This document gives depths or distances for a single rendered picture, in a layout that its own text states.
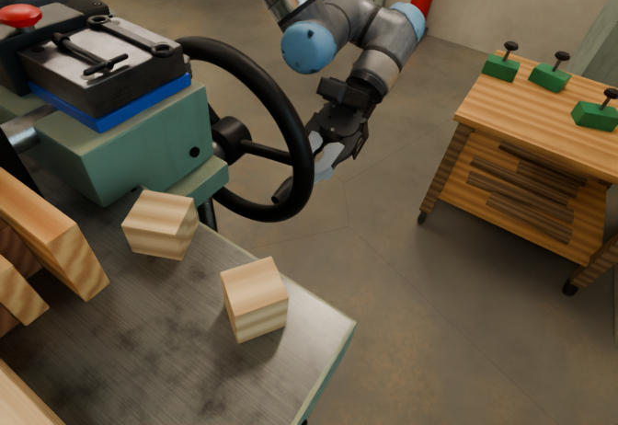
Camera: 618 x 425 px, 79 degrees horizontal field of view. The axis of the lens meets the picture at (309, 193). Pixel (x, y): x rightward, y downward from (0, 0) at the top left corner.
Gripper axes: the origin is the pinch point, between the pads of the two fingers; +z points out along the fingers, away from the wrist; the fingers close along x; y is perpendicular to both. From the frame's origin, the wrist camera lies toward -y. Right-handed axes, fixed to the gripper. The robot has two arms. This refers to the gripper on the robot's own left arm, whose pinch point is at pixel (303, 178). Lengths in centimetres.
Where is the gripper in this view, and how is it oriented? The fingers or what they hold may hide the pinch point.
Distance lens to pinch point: 59.3
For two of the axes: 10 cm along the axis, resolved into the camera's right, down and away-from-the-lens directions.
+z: -5.1, 8.4, -1.7
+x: -8.4, -4.5, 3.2
